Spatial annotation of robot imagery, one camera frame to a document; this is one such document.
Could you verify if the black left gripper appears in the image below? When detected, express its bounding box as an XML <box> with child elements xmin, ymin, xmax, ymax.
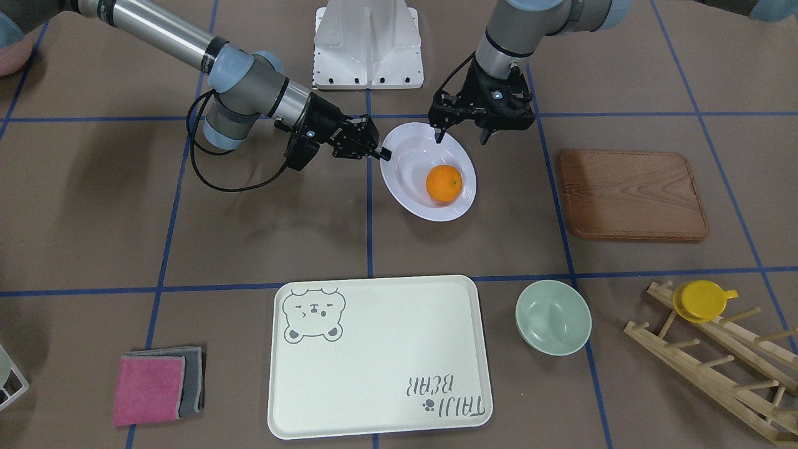
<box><xmin>435</xmin><ymin>56</ymin><xmax>536</xmax><ymax>146</ymax></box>

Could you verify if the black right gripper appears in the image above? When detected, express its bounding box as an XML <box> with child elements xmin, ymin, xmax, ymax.
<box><xmin>302</xmin><ymin>94</ymin><xmax>392</xmax><ymax>162</ymax></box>

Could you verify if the white round plate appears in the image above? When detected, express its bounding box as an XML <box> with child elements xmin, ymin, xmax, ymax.
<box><xmin>381</xmin><ymin>122</ymin><xmax>477</xmax><ymax>222</ymax></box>

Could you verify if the orange fruit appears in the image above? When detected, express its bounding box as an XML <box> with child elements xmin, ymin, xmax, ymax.
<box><xmin>425</xmin><ymin>165</ymin><xmax>463</xmax><ymax>203</ymax></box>

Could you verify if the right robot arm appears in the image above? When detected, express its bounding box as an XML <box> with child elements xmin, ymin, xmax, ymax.
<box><xmin>62</xmin><ymin>1</ymin><xmax>391</xmax><ymax>171</ymax></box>

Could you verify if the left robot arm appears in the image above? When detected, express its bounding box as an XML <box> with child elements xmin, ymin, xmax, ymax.
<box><xmin>427</xmin><ymin>1</ymin><xmax>631</xmax><ymax>145</ymax></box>

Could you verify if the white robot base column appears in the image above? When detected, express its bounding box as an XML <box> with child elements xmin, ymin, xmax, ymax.
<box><xmin>312</xmin><ymin>1</ymin><xmax>425</xmax><ymax>90</ymax></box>

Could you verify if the brown wooden tray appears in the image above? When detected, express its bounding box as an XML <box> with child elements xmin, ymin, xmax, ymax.
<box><xmin>557</xmin><ymin>150</ymin><xmax>709</xmax><ymax>243</ymax></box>

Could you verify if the cream bear tray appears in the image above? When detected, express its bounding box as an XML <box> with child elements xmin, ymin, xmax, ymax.
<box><xmin>267</xmin><ymin>275</ymin><xmax>494</xmax><ymax>440</ymax></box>

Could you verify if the light green bowl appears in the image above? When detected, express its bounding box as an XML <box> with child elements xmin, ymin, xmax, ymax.
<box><xmin>515</xmin><ymin>279</ymin><xmax>593</xmax><ymax>356</ymax></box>

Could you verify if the yellow mug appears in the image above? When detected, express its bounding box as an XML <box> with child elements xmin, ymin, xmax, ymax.
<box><xmin>672</xmin><ymin>279</ymin><xmax>739</xmax><ymax>323</ymax></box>

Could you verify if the pink sponge cloth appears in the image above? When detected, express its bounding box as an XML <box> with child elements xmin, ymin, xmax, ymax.
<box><xmin>112</xmin><ymin>355</ymin><xmax>185</xmax><ymax>427</ymax></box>

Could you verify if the pink bowl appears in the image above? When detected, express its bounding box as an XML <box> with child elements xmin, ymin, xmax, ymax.
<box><xmin>1</xmin><ymin>27</ymin><xmax>39</xmax><ymax>77</ymax></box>

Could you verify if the wooden mug drying rack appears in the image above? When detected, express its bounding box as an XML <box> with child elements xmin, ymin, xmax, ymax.
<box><xmin>623</xmin><ymin>282</ymin><xmax>797</xmax><ymax>448</ymax></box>

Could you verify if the white cup rack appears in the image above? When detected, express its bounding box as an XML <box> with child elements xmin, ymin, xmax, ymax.
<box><xmin>1</xmin><ymin>346</ymin><xmax>31</xmax><ymax>411</ymax></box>

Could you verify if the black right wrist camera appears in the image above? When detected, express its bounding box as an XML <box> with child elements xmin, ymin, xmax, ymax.
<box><xmin>284</xmin><ymin>133</ymin><xmax>321</xmax><ymax>171</ymax></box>

